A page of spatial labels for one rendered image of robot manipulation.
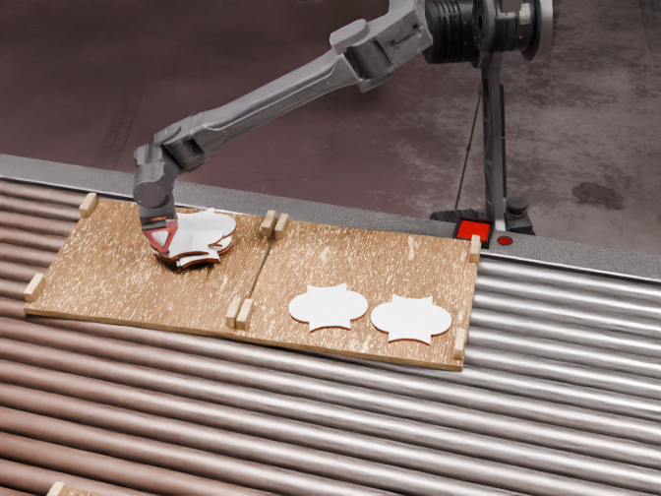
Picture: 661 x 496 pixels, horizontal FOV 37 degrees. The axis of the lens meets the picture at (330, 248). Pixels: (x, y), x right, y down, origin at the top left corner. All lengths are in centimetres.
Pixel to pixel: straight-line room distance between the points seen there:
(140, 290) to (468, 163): 221
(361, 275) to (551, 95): 260
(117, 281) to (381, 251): 52
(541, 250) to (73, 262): 93
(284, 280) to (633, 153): 241
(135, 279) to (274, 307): 29
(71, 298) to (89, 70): 286
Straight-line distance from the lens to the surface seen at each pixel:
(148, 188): 173
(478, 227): 201
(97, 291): 191
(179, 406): 169
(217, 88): 441
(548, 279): 194
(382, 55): 167
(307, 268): 189
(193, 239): 191
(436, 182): 376
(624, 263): 200
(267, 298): 183
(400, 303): 180
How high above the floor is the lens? 215
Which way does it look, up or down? 39 degrees down
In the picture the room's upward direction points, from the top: 2 degrees counter-clockwise
